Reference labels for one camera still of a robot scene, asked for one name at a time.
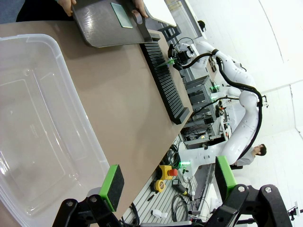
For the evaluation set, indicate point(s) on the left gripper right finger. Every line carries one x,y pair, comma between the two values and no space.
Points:
248,208

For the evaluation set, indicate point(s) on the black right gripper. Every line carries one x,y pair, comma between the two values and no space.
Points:
182,58

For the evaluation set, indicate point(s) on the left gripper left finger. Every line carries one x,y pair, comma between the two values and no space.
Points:
111,186

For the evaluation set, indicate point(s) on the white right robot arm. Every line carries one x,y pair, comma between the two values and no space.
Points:
246,123

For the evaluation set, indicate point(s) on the person's left hand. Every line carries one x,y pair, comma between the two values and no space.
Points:
140,7

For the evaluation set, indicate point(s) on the person's right hand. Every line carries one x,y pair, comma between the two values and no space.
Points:
67,6

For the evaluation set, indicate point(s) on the black slotted PCB rack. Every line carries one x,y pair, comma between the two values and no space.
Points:
165,80

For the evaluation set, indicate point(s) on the white table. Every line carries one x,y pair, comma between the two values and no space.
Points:
161,11

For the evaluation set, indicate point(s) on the seated person in grey shirt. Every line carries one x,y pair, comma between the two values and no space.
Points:
246,160

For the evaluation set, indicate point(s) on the yellow tape measure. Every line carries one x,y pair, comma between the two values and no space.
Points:
159,185

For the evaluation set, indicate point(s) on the yellow emergency stop box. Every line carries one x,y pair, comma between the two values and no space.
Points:
164,171

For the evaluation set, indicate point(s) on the white power adapter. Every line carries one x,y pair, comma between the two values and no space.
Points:
159,214

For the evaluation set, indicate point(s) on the black handheld tool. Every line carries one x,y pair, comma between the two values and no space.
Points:
180,186

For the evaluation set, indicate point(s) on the clear plastic storage box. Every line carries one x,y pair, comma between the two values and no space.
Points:
35,118

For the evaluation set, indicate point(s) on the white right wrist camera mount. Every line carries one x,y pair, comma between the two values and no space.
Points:
187,48

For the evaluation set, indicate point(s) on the aluminium frame rack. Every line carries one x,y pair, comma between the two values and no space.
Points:
198,94

